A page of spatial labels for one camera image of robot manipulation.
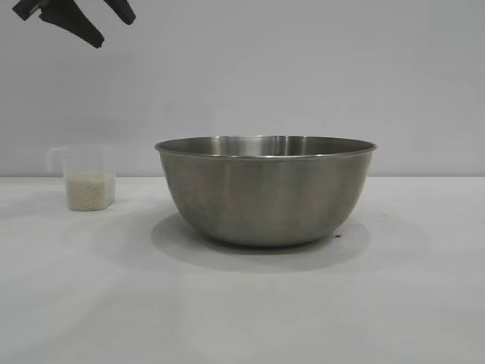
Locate stainless steel mixing bowl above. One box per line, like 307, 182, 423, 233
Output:
153, 133, 379, 248

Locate white rice grains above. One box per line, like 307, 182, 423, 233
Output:
64, 170, 116, 210

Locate clear plastic measuring cup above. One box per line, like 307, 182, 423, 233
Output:
45, 145, 117, 211

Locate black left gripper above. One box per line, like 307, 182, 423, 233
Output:
12, 0, 137, 50

